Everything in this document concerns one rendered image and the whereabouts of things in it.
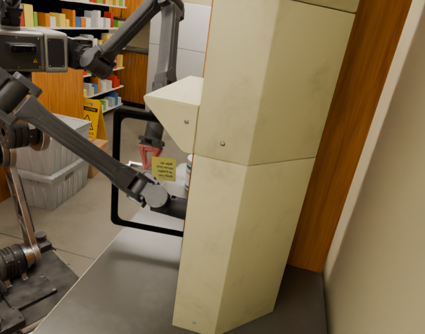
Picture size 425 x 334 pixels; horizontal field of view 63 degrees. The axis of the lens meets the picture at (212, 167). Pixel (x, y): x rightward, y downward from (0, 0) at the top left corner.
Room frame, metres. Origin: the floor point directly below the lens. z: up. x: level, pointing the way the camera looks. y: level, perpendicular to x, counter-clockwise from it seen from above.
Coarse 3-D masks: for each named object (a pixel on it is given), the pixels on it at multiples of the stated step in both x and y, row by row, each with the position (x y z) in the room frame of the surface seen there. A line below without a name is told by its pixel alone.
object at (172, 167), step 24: (120, 144) 0.97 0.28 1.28; (144, 144) 0.96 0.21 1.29; (168, 144) 0.96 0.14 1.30; (144, 168) 0.96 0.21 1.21; (168, 168) 0.96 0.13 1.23; (120, 192) 0.97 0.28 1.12; (168, 192) 0.96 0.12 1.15; (120, 216) 0.97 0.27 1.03; (144, 216) 0.96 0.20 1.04; (168, 216) 0.96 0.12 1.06
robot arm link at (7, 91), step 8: (0, 72) 0.76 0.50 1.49; (0, 80) 0.75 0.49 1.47; (8, 80) 0.77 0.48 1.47; (16, 80) 0.77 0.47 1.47; (0, 88) 0.75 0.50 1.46; (8, 88) 0.76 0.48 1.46; (16, 88) 0.76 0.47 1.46; (24, 88) 0.78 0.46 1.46; (0, 96) 0.74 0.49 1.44; (8, 96) 0.75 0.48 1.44; (16, 96) 0.76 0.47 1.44; (24, 96) 0.78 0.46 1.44; (0, 104) 0.74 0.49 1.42; (8, 104) 0.75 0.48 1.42; (16, 104) 0.76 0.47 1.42; (8, 112) 0.75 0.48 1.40
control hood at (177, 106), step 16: (192, 80) 0.91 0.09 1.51; (144, 96) 0.67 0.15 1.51; (160, 96) 0.68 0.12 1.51; (176, 96) 0.70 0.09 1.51; (192, 96) 0.72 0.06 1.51; (160, 112) 0.66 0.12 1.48; (176, 112) 0.65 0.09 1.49; (192, 112) 0.65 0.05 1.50; (176, 128) 0.65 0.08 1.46; (192, 128) 0.65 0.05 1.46; (192, 144) 0.65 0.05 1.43
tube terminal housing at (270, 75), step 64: (256, 0) 0.63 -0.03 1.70; (256, 64) 0.63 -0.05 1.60; (320, 64) 0.71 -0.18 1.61; (256, 128) 0.63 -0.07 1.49; (320, 128) 0.74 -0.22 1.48; (192, 192) 0.64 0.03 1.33; (256, 192) 0.65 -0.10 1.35; (192, 256) 0.64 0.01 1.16; (256, 256) 0.68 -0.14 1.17; (192, 320) 0.64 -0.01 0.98
